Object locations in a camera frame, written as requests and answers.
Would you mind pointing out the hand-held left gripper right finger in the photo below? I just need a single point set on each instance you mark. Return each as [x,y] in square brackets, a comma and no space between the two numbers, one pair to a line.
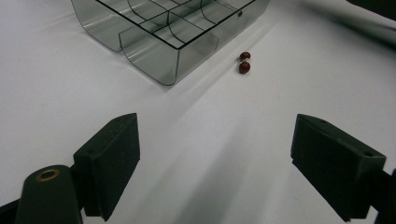
[336,165]

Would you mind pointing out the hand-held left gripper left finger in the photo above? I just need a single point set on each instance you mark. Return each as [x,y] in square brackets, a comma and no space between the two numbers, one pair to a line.
[109,161]

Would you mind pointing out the clear grey plastic compartment box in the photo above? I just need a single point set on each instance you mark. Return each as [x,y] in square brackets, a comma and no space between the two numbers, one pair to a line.
[149,59]

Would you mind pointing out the red stud earring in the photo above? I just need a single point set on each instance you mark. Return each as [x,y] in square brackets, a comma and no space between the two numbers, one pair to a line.
[245,56]
[244,67]

